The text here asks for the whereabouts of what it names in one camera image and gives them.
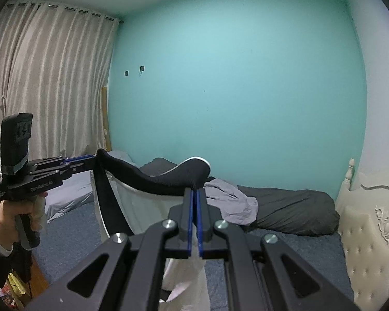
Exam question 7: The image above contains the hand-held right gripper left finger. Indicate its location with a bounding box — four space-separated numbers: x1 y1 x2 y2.
26 188 195 311

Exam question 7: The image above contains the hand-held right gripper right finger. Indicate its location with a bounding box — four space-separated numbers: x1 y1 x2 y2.
196 188 360 311

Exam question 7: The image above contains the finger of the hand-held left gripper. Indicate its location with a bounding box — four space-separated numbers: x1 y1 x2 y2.
63 154 97 163
65 160 97 172

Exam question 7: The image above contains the white polo shirt black trim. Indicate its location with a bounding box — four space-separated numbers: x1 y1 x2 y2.
90 149 212 311

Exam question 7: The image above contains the person's left hand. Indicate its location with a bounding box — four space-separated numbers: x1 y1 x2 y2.
0 200 23 252

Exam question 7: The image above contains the light grey quilt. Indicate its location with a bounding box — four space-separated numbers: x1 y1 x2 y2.
45 151 137 223

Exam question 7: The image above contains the light grey garment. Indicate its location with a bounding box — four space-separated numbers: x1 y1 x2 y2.
204 179 259 226

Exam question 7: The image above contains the beige striped curtain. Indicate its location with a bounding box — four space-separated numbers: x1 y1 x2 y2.
0 2 121 182

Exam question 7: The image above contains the bed with blue sheet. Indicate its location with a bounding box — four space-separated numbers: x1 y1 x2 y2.
29 197 355 311

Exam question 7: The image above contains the dark grey long pillow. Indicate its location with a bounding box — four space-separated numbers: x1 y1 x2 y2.
139 158 340 236

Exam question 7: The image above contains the cream tufted headboard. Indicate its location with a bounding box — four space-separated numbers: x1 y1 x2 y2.
334 158 389 311

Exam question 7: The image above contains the wooden window frame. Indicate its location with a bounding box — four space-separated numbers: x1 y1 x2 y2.
101 86 113 152

